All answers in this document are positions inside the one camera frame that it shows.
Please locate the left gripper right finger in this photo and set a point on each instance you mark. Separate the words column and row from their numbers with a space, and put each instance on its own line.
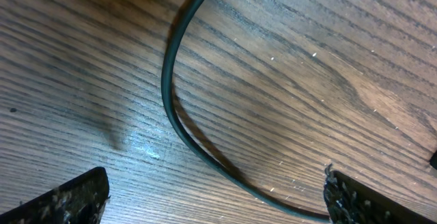
column 349, row 201

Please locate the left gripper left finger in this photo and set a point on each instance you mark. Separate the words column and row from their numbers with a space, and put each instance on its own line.
column 81, row 200

